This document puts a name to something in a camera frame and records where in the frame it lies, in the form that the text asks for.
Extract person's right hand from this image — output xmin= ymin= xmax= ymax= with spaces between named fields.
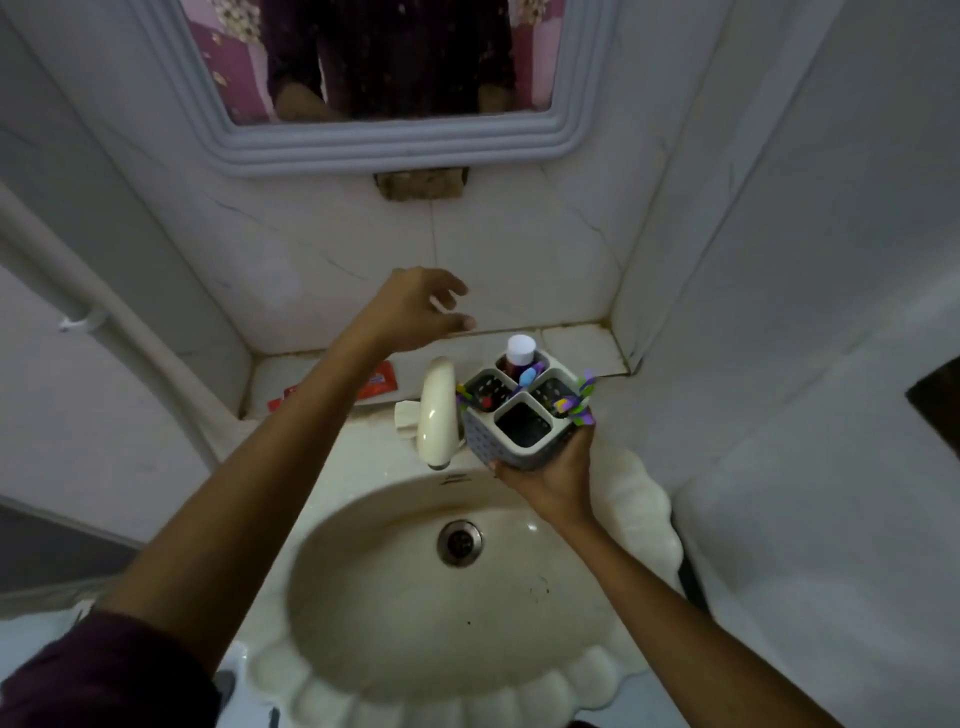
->
xmin=487 ymin=422 xmax=598 ymax=528

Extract person's left hand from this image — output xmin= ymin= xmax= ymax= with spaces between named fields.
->
xmin=359 ymin=266 xmax=478 ymax=355

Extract grey plastic toothbrush holder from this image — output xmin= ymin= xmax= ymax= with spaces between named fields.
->
xmin=457 ymin=350 xmax=599 ymax=474

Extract person's right forearm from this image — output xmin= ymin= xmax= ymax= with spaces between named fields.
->
xmin=551 ymin=506 xmax=849 ymax=728

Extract person's left forearm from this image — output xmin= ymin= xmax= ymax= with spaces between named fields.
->
xmin=95 ymin=329 xmax=410 ymax=676

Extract person's dark maroon sleeve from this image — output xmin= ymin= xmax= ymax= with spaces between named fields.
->
xmin=0 ymin=607 xmax=224 ymax=728

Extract green purple toothbrush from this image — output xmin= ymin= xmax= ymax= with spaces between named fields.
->
xmin=553 ymin=368 xmax=599 ymax=430

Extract cream faucet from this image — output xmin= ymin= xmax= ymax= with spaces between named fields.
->
xmin=394 ymin=356 xmax=471 ymax=472

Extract metal sink drain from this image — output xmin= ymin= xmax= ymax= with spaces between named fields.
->
xmin=436 ymin=518 xmax=486 ymax=570

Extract white capped bottle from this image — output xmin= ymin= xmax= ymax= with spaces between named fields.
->
xmin=503 ymin=334 xmax=539 ymax=381

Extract grey framed mirror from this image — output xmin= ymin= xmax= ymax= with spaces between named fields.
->
xmin=129 ymin=0 xmax=622 ymax=179

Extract cream scalloped sink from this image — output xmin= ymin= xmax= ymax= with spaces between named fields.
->
xmin=245 ymin=416 xmax=686 ymax=728

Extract white pipe clip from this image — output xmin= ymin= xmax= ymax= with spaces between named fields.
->
xmin=57 ymin=306 xmax=111 ymax=336

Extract white wall pipe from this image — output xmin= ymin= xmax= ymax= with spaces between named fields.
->
xmin=0 ymin=182 xmax=238 ymax=470

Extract dark door frame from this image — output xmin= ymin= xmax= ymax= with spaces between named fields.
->
xmin=904 ymin=357 xmax=960 ymax=460

